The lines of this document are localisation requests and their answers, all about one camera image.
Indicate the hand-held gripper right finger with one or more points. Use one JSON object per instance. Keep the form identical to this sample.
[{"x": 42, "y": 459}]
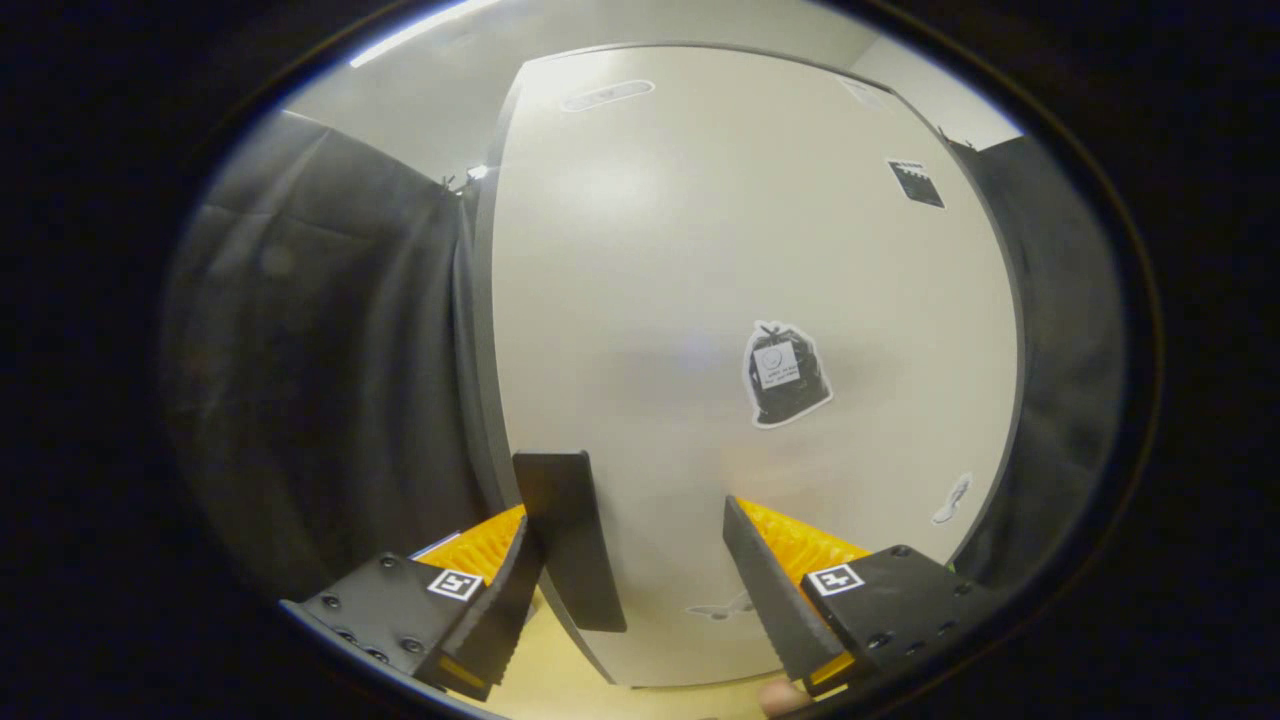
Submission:
[{"x": 770, "y": 590}]

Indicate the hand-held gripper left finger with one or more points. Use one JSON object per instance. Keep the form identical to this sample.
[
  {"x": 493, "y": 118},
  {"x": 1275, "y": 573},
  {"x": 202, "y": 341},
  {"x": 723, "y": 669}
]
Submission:
[{"x": 565, "y": 530}]

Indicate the black backdrop cloth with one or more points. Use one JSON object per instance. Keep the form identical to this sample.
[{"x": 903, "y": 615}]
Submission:
[{"x": 330, "y": 380}]

